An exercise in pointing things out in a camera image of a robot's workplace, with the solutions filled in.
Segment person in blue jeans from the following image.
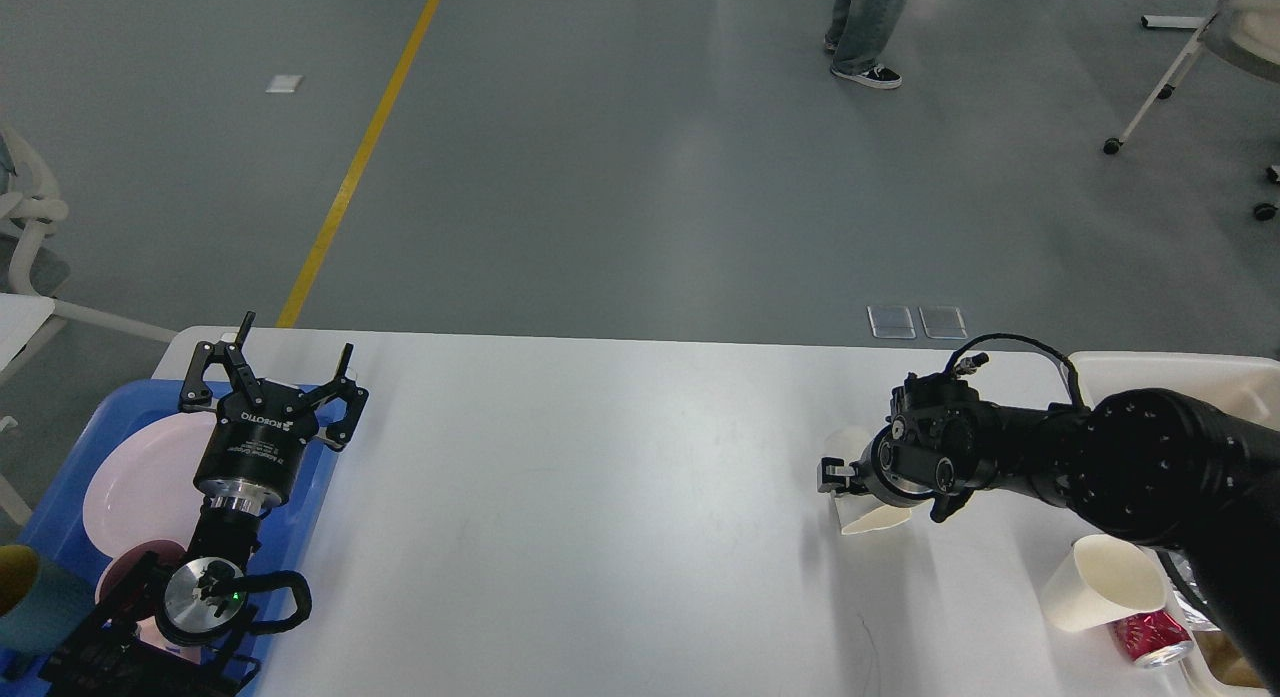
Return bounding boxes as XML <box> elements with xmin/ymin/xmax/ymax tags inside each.
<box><xmin>824</xmin><ymin>0</ymin><xmax>908</xmax><ymax>90</ymax></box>

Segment teal green mug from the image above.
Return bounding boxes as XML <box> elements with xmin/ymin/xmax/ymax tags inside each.
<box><xmin>1</xmin><ymin>545</ymin><xmax>95</xmax><ymax>683</ymax></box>

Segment clear floor plate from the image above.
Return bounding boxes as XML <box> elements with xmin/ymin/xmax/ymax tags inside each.
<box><xmin>867</xmin><ymin>304</ymin><xmax>969</xmax><ymax>340</ymax></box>

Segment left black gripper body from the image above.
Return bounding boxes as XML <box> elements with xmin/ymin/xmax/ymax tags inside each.
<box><xmin>192</xmin><ymin>384</ymin><xmax>319</xmax><ymax>518</ymax></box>

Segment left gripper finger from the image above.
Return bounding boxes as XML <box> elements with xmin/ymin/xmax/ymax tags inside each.
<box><xmin>301</xmin><ymin>343</ymin><xmax>369</xmax><ymax>451</ymax></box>
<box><xmin>178</xmin><ymin>311</ymin><xmax>262</xmax><ymax>413</ymax></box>

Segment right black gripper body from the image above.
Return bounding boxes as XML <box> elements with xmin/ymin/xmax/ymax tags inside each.
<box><xmin>858</xmin><ymin>427</ymin><xmax>931</xmax><ymax>506</ymax></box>

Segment white side table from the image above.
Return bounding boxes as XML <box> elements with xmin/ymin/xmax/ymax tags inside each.
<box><xmin>0</xmin><ymin>293</ymin><xmax>58</xmax><ymax>526</ymax></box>

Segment brown paper bag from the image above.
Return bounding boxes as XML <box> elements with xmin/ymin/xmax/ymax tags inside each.
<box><xmin>1190</xmin><ymin>630</ymin><xmax>1265</xmax><ymax>688</ymax></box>

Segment pink plate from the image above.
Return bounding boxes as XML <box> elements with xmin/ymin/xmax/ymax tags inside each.
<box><xmin>82</xmin><ymin>413</ymin><xmax>215</xmax><ymax>559</ymax></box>

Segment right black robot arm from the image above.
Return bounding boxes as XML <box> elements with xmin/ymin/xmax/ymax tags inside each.
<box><xmin>818</xmin><ymin>336</ymin><xmax>1279</xmax><ymax>694</ymax></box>

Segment white paper cup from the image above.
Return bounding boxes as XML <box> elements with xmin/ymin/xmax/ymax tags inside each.
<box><xmin>1039</xmin><ymin>535</ymin><xmax>1169</xmax><ymax>633</ymax></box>
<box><xmin>822</xmin><ymin>425</ymin><xmax>913</xmax><ymax>536</ymax></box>

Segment red soda can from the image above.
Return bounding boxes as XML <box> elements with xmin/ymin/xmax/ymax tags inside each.
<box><xmin>1108</xmin><ymin>610</ymin><xmax>1196</xmax><ymax>670</ymax></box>

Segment pink mug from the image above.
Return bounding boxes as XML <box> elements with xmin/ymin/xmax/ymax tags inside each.
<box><xmin>96</xmin><ymin>538</ymin><xmax>206</xmax><ymax>668</ymax></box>

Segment aluminium foil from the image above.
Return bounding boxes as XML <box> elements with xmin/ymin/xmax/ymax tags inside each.
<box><xmin>1157</xmin><ymin>551</ymin><xmax>1220</xmax><ymax>632</ymax></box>

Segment beige plastic bin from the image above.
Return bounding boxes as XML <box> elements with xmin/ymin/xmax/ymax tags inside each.
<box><xmin>1066</xmin><ymin>352</ymin><xmax>1280</xmax><ymax>697</ymax></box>

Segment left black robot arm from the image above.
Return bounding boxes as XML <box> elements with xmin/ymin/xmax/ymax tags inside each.
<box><xmin>38</xmin><ymin>313</ymin><xmax>369</xmax><ymax>696</ymax></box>

